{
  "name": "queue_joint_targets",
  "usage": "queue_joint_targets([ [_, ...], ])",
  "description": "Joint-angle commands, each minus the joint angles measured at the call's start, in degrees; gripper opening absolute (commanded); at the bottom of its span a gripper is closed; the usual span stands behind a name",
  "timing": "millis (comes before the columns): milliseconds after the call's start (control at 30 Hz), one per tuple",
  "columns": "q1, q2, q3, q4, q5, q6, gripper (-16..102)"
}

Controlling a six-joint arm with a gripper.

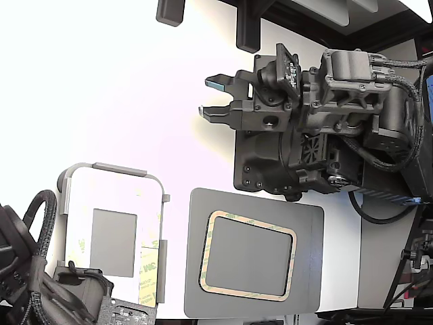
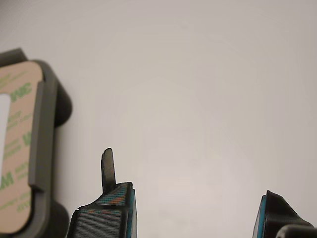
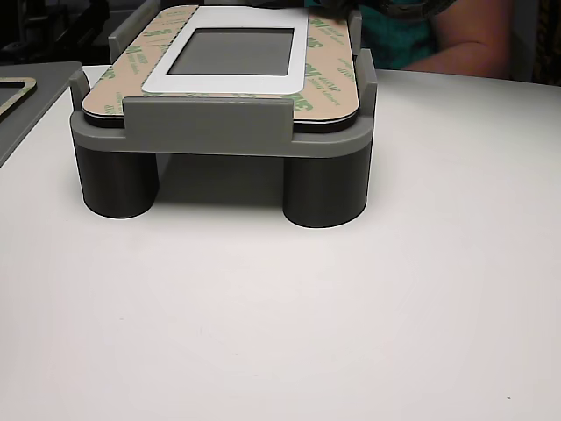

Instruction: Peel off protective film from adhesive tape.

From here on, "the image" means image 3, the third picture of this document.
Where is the tan film frame cutout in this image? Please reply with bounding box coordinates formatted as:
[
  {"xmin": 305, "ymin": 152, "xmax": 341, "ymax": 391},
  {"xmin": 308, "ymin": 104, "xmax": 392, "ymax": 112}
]
[{"xmin": 0, "ymin": 77, "xmax": 38, "ymax": 122}]

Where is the white panel with grey window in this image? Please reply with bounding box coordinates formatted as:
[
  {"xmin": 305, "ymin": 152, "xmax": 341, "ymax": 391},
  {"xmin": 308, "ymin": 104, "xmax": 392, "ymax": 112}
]
[{"xmin": 82, "ymin": 4, "xmax": 360, "ymax": 131}]

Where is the grey tray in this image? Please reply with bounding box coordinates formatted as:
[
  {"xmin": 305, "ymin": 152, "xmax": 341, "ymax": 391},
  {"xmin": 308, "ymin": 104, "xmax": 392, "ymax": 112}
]
[{"xmin": 0, "ymin": 61, "xmax": 84, "ymax": 170}]

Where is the dark background machinery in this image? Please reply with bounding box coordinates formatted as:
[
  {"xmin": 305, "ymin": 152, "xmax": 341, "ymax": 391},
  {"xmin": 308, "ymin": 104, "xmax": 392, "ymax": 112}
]
[{"xmin": 0, "ymin": 0, "xmax": 110, "ymax": 67}]

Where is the person's teal shirt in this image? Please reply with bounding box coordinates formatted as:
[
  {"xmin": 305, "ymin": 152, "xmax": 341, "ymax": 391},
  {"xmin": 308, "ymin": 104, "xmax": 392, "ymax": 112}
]
[{"xmin": 358, "ymin": 0, "xmax": 442, "ymax": 71}]

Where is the braided cable loop on auxiliary tool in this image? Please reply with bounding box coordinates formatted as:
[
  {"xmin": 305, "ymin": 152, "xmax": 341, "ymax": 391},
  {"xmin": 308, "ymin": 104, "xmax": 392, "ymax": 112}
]
[{"xmin": 379, "ymin": 0, "xmax": 455, "ymax": 21}]

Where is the person's bare forearm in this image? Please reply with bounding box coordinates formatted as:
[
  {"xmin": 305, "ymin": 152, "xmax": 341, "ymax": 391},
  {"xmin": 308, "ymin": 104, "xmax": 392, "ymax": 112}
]
[{"xmin": 402, "ymin": 25, "xmax": 515, "ymax": 82}]

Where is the tan film with green print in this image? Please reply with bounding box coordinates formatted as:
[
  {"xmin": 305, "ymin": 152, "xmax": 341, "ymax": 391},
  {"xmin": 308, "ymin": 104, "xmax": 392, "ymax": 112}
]
[{"xmin": 82, "ymin": 4, "xmax": 361, "ymax": 122}]

